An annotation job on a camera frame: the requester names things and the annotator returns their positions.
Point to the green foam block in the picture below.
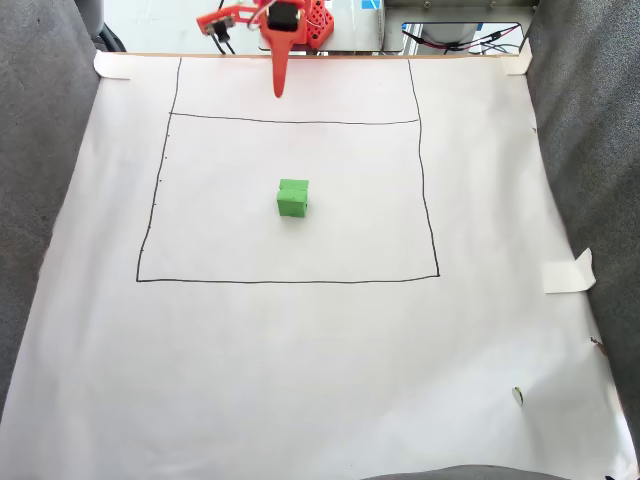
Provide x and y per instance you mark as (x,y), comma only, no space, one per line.
(292,202)

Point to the blue tape strip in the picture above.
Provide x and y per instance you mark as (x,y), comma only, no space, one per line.
(372,4)

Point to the white paper tape piece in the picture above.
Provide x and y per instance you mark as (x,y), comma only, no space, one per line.
(517,62)
(565,277)
(112,65)

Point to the gray fabric panel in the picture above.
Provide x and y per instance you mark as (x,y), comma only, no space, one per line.
(35,150)
(590,150)
(465,473)

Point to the white paper sheet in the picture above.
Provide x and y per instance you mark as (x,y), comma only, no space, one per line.
(300,350)

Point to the small white round sticker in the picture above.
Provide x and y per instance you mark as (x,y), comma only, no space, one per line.
(516,396)

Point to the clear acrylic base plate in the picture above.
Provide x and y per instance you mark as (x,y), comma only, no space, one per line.
(362,30)

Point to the orange camera mount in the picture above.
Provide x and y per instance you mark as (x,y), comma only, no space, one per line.
(235,14)

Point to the gray metal post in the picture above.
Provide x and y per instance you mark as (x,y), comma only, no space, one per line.
(90,20)

